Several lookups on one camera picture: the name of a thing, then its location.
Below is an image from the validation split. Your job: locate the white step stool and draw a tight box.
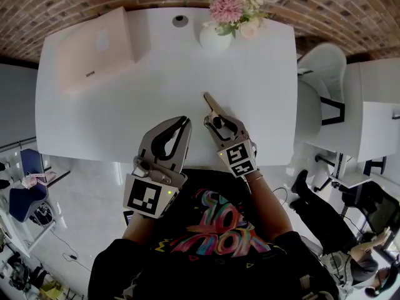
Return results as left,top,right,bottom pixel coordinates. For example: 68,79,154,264
0,203,68,259

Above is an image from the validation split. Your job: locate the black mesh office chair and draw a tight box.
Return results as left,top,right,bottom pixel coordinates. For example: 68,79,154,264
341,181,400,236

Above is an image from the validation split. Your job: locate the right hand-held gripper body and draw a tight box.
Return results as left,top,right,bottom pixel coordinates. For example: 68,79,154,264
217,137,259,179

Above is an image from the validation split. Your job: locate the grey desk cable grommet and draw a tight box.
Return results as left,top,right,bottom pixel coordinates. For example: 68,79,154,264
171,14,189,28

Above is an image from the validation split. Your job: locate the grey shell chair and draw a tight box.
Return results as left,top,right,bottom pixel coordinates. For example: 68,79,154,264
296,42,348,138

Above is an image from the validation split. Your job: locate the person's right forearm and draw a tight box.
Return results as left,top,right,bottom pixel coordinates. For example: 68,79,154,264
243,167,294,243

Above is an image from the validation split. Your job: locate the grey office chair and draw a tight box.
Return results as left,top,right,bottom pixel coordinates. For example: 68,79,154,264
300,234,356,289

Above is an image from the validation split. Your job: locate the person's left forearm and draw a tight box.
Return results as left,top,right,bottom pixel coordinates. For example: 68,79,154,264
121,212,156,246

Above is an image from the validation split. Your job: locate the thin wrist bracelet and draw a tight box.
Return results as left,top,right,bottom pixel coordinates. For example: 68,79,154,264
243,172,264,184

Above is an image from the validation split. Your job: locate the pink plush toy with strap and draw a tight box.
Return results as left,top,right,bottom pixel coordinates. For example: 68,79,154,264
21,172,56,189

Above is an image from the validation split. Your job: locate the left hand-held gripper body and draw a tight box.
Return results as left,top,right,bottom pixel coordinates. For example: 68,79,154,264
122,156,189,221

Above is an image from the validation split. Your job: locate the person's black printed t-shirt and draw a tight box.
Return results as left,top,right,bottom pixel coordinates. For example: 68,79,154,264
90,169,340,300

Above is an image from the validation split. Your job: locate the pink cardboard box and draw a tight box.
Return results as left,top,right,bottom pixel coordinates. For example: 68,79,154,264
56,6,151,97

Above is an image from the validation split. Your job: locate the white desk with drawers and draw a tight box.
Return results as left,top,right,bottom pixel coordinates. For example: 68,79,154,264
35,7,299,169

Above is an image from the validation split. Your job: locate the blue padded chair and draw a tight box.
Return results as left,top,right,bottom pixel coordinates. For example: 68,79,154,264
8,148,50,224

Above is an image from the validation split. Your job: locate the pink and white flower bouquet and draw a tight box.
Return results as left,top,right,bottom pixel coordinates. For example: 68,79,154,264
202,0,273,40

